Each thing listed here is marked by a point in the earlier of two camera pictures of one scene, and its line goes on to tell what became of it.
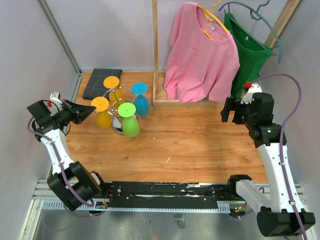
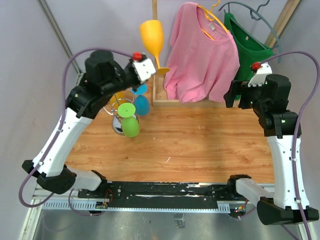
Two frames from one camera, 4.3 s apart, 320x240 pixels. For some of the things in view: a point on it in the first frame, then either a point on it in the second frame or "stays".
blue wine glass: [142, 102] stays
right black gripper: [232, 104] → [236, 86]
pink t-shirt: [203, 58] stays
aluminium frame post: [76, 91] stays
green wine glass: [130, 125] stays
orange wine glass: [103, 119] → [152, 34]
